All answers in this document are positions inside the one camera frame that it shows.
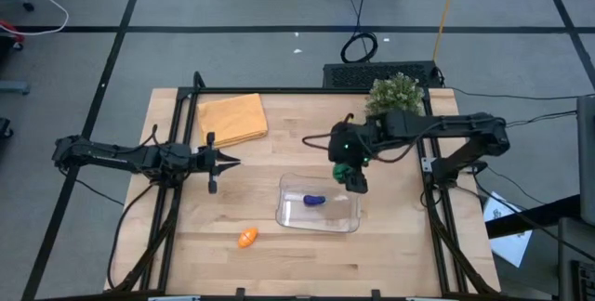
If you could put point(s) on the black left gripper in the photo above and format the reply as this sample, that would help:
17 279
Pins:
211 161

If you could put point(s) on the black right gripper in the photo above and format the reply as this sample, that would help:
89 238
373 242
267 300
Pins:
348 145

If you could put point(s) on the green striped toy watermelon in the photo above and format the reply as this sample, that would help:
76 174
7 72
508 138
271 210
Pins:
340 173

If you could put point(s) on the purple toy eggplant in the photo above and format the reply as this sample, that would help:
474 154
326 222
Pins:
313 200

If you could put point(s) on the orange toy bell pepper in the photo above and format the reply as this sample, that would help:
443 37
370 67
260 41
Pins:
247 238

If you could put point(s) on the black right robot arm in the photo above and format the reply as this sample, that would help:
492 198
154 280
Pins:
441 126

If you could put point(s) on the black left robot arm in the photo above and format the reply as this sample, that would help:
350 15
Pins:
116 154

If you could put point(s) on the clear plastic tupperware tub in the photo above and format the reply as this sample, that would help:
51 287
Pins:
297 219

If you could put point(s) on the yellow folded cloth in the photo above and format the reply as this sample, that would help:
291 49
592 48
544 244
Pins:
231 120

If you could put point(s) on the artificial green potted plant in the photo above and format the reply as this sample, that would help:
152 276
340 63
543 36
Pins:
395 94

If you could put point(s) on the black keyboard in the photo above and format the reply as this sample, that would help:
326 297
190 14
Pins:
362 75

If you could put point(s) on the black table clamp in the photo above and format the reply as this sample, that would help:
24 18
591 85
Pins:
376 294
240 293

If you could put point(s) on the white paper sheet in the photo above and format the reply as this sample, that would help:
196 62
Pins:
511 245

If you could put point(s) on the black desk bar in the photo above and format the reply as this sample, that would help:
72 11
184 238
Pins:
534 217

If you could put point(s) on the black caster wheel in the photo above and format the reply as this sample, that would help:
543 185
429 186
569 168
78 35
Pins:
4 128

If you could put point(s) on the grey desk foot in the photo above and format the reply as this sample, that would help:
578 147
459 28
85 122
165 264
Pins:
14 88

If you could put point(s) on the grey side cabinet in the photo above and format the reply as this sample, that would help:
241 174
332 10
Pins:
586 152

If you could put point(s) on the red object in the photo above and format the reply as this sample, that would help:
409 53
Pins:
9 31

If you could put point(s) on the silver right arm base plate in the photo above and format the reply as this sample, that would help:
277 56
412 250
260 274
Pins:
427 164

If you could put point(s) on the black aluminium table frame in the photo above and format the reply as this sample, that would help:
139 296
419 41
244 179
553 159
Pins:
302 90

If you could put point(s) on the silver frame bracket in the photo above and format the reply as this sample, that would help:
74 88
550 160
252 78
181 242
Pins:
174 298
432 299

